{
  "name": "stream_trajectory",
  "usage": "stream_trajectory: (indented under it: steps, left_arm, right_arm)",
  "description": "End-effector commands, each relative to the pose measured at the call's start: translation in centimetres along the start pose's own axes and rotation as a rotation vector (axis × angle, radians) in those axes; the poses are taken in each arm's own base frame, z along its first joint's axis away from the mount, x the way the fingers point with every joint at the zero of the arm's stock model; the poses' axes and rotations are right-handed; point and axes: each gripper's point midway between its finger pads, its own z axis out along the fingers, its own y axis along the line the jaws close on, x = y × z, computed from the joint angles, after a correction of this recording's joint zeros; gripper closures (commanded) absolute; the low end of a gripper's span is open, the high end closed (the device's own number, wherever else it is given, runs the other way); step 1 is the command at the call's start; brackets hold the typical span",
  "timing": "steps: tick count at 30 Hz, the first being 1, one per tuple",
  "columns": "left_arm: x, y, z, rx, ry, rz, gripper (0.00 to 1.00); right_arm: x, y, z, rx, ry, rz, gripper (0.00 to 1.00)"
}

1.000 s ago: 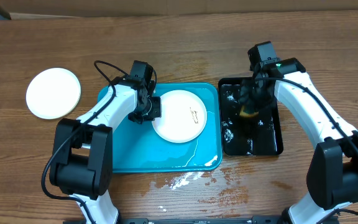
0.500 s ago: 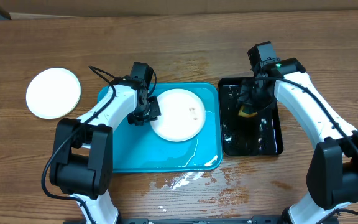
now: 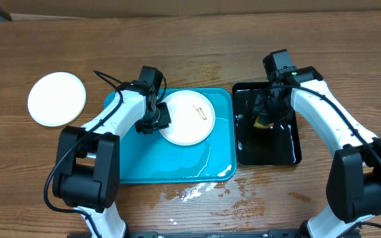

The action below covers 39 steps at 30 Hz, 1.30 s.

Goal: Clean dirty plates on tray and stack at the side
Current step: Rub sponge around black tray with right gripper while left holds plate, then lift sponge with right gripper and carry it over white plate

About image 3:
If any green yellow sponge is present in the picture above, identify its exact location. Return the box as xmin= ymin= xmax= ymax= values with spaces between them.
xmin=253 ymin=115 xmax=274 ymax=129

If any white plate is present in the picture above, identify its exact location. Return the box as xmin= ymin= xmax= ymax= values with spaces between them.
xmin=27 ymin=72 xmax=87 ymax=127
xmin=160 ymin=90 xmax=216 ymax=146

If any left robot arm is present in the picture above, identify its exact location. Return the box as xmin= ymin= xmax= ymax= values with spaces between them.
xmin=44 ymin=66 xmax=171 ymax=237

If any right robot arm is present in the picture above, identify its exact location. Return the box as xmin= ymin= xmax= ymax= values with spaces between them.
xmin=253 ymin=50 xmax=381 ymax=237

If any teal plastic tray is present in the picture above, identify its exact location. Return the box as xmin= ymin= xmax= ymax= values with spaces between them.
xmin=120 ymin=87 xmax=237 ymax=184

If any black rectangular tray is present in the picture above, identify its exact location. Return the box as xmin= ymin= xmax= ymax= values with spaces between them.
xmin=232 ymin=82 xmax=302 ymax=166

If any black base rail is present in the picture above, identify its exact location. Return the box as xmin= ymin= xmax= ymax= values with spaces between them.
xmin=124 ymin=229 xmax=309 ymax=238

